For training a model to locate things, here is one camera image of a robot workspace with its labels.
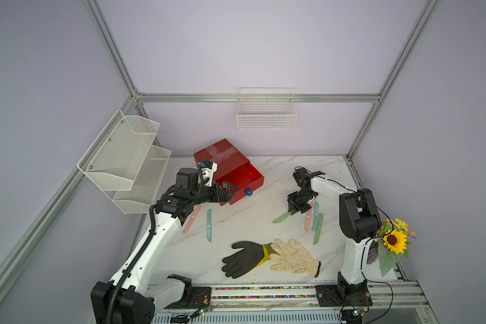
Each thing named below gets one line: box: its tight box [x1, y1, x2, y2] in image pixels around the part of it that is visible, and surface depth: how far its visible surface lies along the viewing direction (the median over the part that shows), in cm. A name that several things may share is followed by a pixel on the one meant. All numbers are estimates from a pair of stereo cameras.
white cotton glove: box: [269, 238, 321, 278], surface depth 84 cm
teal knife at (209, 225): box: [206, 208, 213, 243], surface depth 95 cm
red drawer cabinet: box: [193, 138, 265, 206], surface depth 92 cm
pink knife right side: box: [305, 201, 314, 233], surface depth 95 cm
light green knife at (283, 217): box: [271, 211, 292, 225], surface depth 97 cm
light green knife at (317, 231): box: [312, 212, 324, 246], surface depth 92 cm
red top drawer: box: [216, 162, 265, 206], surface depth 87 cm
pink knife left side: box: [182, 204, 202, 235], surface depth 95 cm
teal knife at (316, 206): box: [311, 200, 320, 232], surface depth 98 cm
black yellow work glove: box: [221, 240, 273, 279], surface depth 83 cm
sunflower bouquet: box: [375, 218, 417, 277], surface depth 63 cm
